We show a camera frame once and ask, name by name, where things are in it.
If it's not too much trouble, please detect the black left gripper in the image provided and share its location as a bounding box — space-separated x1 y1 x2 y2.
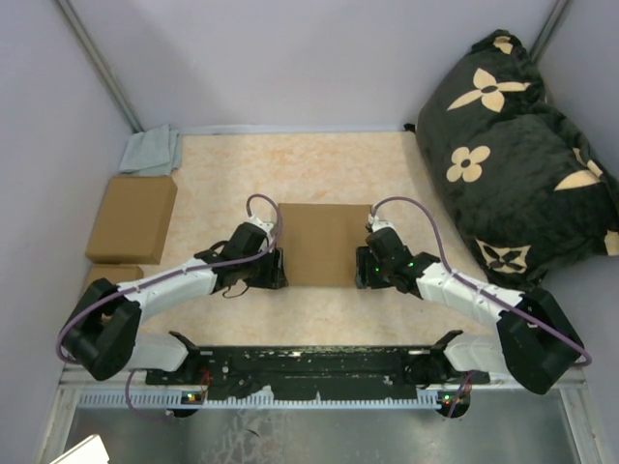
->
240 246 287 290

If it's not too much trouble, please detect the brown cardboard box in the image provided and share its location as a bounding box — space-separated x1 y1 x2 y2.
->
85 176 178 265
85 264 144 286
278 203 370 288

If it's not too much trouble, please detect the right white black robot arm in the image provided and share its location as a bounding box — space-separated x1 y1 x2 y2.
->
357 223 584 394

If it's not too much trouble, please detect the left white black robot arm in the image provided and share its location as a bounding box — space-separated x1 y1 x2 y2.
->
55 217 286 384

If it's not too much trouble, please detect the black floral pillow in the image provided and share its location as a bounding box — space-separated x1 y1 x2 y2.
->
414 30 618 289

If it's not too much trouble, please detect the light blue folded cloth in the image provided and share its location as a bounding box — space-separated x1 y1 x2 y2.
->
119 125 182 177

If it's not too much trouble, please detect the white object corner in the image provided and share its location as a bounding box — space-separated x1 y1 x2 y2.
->
51 434 110 464

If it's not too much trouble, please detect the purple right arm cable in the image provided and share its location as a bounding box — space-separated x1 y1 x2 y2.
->
369 195 594 420

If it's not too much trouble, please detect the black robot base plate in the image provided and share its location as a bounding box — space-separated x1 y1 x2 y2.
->
146 344 489 418

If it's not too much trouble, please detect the white slotted cable duct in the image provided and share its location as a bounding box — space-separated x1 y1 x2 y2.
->
76 389 464 410

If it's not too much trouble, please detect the aluminium frame rail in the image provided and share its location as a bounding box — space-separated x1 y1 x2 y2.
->
64 335 581 394

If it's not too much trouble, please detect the right aluminium corner post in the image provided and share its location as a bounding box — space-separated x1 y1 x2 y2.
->
529 0 574 62

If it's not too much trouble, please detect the aluminium corner post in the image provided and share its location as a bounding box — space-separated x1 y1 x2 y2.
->
52 0 144 133
529 0 574 62

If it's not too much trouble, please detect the left aluminium corner post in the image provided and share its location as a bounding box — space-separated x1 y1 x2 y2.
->
52 0 144 133

